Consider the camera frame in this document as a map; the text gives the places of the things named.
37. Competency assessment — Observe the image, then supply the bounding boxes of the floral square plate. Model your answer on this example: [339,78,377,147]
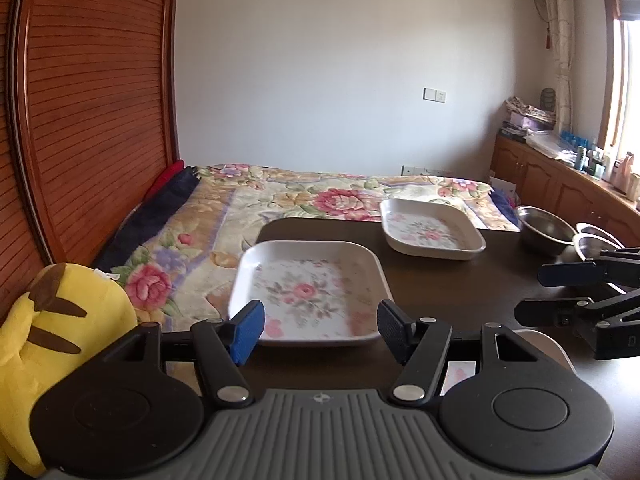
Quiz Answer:
[380,198,486,261]
[439,327,577,396]
[228,240,393,347]

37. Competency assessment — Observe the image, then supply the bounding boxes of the medium steel bowl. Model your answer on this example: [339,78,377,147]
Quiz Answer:
[575,222,625,248]

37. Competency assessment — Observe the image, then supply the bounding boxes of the small steel bowl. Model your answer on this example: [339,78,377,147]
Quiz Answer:
[515,205,577,257]

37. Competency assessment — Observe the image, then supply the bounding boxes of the floral square plate back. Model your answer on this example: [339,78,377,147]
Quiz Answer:
[380,198,486,261]

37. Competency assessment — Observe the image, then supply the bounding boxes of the large steel bowl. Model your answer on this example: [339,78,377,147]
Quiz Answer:
[573,233,623,261]

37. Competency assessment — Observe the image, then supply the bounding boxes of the floral bedspread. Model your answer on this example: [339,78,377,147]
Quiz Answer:
[110,164,518,330]

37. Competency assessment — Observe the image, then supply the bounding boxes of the wooden low cabinet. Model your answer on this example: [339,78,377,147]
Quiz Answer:
[490,134,640,247]

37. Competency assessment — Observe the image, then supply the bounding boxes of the white paper box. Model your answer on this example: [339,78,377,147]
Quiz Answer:
[489,177,518,208]

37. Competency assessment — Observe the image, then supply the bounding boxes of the blue tube bottle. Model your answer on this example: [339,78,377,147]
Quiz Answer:
[574,146,587,171]

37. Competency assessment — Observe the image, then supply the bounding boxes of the clear plastic bag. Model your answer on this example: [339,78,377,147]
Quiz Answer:
[525,130,577,165]

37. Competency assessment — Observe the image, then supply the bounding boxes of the yellow plush toy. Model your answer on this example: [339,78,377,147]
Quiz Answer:
[1,263,137,478]

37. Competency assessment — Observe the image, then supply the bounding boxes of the red and navy pillows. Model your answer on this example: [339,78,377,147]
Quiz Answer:
[93,159,200,272]

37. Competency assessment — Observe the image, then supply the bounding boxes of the wooden louvered wardrobe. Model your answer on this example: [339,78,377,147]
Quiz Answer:
[1,0,178,308]

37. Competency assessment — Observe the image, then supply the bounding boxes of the patterned curtain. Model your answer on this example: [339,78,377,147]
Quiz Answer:
[544,0,575,133]

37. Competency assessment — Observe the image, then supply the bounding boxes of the wall outlet strip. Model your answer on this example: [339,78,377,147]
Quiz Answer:
[400,165,451,177]

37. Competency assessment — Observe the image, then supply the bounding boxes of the wall light switch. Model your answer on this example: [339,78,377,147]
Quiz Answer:
[423,88,446,104]

